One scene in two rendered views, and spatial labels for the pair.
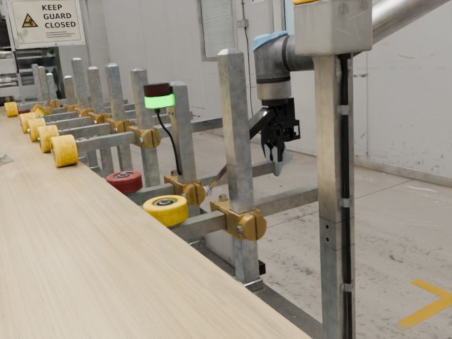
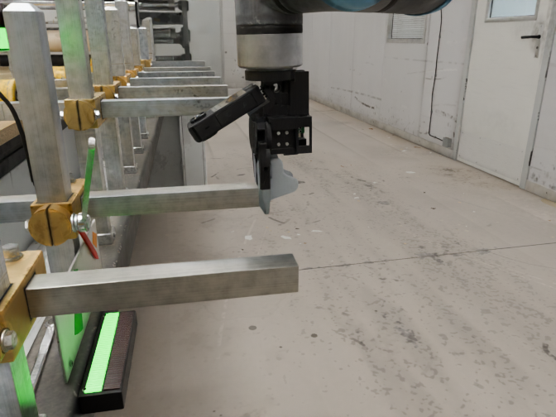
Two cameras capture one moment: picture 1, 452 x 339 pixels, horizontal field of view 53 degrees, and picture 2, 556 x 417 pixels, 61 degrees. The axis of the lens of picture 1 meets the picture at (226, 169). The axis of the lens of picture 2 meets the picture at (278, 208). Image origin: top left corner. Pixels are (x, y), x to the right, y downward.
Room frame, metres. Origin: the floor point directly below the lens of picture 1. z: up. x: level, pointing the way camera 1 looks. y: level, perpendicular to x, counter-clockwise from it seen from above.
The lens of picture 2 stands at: (0.58, -0.36, 1.07)
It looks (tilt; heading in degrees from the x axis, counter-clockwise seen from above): 20 degrees down; 18
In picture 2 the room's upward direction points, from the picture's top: straight up
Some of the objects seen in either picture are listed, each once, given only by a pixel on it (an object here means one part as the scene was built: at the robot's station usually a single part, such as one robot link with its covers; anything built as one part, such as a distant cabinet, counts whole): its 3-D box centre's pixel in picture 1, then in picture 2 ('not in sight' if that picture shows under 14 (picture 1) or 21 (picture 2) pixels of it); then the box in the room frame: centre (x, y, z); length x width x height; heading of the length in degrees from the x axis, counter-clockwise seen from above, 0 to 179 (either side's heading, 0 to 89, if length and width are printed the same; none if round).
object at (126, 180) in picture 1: (126, 196); not in sight; (1.01, 0.24, 0.85); 0.08 x 0.08 x 0.11
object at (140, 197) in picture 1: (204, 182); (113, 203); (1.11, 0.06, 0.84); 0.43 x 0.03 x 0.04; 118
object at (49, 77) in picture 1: (56, 116); (147, 80); (2.58, 0.93, 0.87); 0.03 x 0.03 x 0.48; 28
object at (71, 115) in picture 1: (89, 112); (138, 75); (1.97, 0.57, 0.95); 0.50 x 0.04 x 0.04; 118
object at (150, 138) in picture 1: (144, 136); (86, 110); (1.29, 0.22, 0.95); 0.13 x 0.06 x 0.05; 28
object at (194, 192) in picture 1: (183, 189); (59, 209); (1.06, 0.11, 0.85); 0.13 x 0.06 x 0.05; 28
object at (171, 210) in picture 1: (168, 228); not in sight; (0.79, 0.12, 0.85); 0.08 x 0.08 x 0.11
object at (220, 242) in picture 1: (206, 229); (83, 288); (1.03, 0.06, 0.75); 0.26 x 0.01 x 0.10; 28
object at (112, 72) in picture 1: (122, 138); (107, 111); (1.49, 0.33, 0.91); 0.03 x 0.03 x 0.48; 28
